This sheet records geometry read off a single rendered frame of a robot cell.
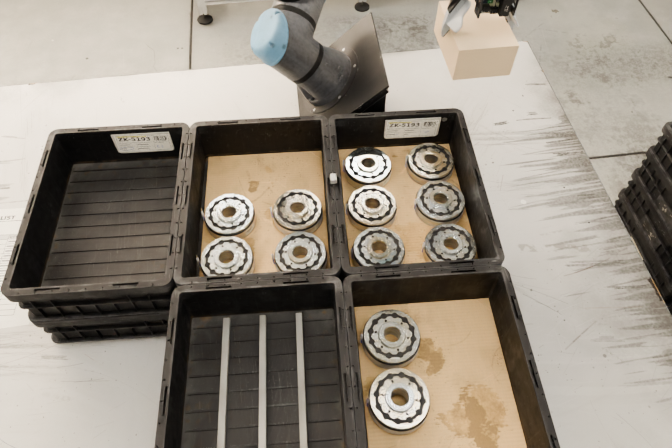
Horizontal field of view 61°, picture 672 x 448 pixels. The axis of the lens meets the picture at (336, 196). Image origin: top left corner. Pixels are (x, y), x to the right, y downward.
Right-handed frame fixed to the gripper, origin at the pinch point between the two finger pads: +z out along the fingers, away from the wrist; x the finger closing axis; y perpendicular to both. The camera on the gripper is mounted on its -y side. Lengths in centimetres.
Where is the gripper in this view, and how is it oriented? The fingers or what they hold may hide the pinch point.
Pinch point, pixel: (475, 31)
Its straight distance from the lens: 123.4
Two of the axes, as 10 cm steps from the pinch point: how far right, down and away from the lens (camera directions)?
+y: 1.3, 8.0, -5.8
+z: -0.1, 5.9, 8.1
